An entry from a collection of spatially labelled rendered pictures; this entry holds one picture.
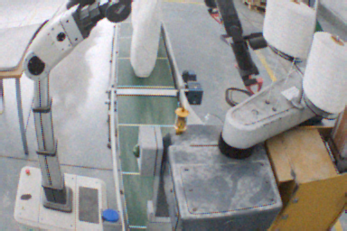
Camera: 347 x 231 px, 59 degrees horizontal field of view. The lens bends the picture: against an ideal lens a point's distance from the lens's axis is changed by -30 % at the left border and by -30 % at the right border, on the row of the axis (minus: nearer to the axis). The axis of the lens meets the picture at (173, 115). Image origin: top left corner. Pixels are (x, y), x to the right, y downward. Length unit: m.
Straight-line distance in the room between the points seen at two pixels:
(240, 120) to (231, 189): 0.15
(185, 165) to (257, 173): 0.16
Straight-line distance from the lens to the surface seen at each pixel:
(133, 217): 1.94
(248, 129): 0.84
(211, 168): 0.85
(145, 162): 0.91
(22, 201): 2.17
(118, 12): 1.08
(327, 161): 1.00
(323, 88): 0.77
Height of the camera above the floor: 1.90
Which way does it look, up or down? 36 degrees down
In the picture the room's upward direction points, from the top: 9 degrees clockwise
